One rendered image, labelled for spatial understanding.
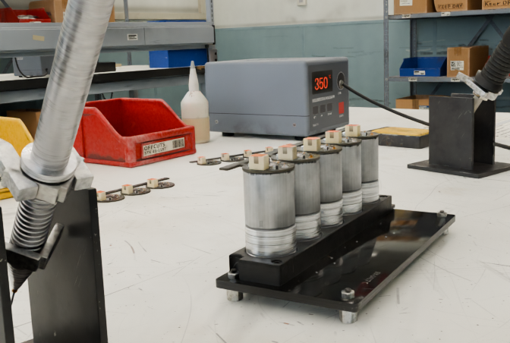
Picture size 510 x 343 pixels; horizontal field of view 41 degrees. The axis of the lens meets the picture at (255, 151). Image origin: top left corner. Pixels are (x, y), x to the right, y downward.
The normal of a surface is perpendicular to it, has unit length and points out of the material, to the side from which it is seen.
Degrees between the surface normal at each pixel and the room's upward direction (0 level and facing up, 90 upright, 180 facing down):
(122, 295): 0
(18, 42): 90
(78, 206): 90
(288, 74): 90
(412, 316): 0
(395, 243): 0
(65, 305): 90
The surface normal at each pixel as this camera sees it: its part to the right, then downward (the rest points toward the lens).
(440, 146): -0.78, 0.13
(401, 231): -0.04, -0.99
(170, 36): 0.77, 0.07
